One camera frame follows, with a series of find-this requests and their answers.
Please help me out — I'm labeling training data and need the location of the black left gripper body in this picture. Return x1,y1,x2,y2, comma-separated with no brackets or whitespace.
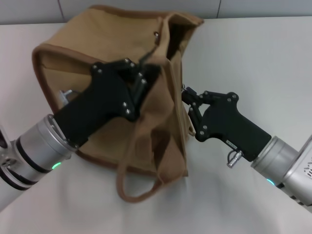
52,62,137,148

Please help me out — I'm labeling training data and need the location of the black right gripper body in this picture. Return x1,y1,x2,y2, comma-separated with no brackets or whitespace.
195,92,273,163

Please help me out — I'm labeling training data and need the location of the khaki canvas food bag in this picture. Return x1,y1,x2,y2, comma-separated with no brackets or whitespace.
31,4,205,204

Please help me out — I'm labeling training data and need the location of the silver left gripper cable plug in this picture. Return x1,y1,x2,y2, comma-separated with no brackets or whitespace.
58,88,81,103

